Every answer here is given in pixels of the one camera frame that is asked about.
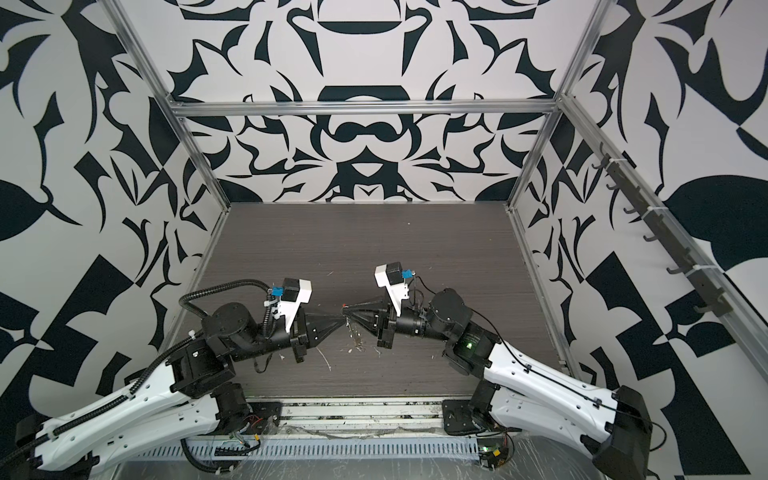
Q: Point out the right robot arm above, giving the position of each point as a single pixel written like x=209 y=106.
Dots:
x=611 y=427

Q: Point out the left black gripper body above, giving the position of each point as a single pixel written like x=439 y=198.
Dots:
x=283 y=339

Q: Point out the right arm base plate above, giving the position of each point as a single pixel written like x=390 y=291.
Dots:
x=460 y=418

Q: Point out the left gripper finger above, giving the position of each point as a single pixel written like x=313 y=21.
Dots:
x=324 y=322
x=316 y=338

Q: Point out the white slotted cable duct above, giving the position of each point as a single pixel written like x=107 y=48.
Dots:
x=279 y=449

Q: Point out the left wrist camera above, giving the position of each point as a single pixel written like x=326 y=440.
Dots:
x=285 y=301

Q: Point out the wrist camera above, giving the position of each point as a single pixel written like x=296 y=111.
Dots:
x=394 y=279
x=285 y=301

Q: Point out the aluminium front rail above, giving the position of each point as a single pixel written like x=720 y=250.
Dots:
x=358 y=417

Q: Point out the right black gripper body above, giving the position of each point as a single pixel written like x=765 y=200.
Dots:
x=400 y=324

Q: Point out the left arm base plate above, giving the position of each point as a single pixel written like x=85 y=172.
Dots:
x=265 y=418

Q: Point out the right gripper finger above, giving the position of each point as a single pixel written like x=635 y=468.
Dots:
x=366 y=322
x=366 y=309

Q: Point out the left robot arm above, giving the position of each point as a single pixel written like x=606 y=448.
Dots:
x=188 y=390

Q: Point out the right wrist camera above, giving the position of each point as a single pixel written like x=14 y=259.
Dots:
x=394 y=279

